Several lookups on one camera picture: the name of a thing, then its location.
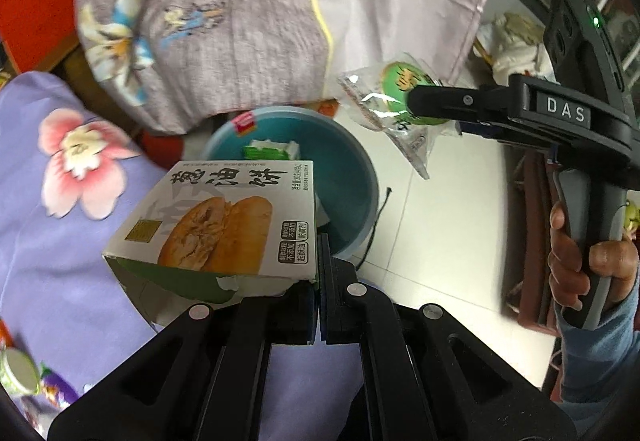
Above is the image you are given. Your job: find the green round snack packet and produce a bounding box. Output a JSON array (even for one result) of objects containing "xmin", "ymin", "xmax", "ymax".
[{"xmin": 336, "ymin": 52, "xmax": 460, "ymax": 180}]

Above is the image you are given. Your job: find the purple dog egg toy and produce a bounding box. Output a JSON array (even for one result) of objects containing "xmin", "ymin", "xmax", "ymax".
[{"xmin": 40, "ymin": 365, "xmax": 79, "ymax": 409}]

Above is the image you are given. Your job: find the green white pastry box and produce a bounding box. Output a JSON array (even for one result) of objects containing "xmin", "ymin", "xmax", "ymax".
[{"xmin": 103, "ymin": 161, "xmax": 317, "ymax": 326}]

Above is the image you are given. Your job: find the green white carton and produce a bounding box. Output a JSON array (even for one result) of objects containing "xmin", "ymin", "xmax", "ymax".
[{"xmin": 243, "ymin": 140, "xmax": 299, "ymax": 161}]

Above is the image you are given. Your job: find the white green label jar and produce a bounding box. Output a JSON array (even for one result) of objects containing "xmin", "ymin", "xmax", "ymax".
[{"xmin": 0, "ymin": 348, "xmax": 40, "ymax": 398}]

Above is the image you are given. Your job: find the blue sleeve forearm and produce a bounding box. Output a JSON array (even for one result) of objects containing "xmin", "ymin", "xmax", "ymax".
[{"xmin": 554, "ymin": 268, "xmax": 639, "ymax": 435}]

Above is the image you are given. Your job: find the teal trash bin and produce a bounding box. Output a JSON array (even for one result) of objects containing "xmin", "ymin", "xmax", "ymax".
[{"xmin": 201, "ymin": 106, "xmax": 380, "ymax": 260}]

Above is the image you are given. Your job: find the person right hand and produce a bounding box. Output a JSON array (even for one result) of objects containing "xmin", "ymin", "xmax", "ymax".
[{"xmin": 548, "ymin": 202, "xmax": 639, "ymax": 311}]

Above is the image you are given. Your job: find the grey purple draped cloth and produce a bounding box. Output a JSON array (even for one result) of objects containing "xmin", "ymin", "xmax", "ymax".
[{"xmin": 74, "ymin": 0, "xmax": 487, "ymax": 135}]

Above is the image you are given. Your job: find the purple floral tablecloth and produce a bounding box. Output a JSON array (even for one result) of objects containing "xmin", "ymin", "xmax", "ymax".
[{"xmin": 1, "ymin": 72, "xmax": 164, "ymax": 391}]

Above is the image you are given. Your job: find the red gift bag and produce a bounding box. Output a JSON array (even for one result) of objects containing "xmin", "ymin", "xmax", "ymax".
[{"xmin": 1, "ymin": 0, "xmax": 78, "ymax": 73}]

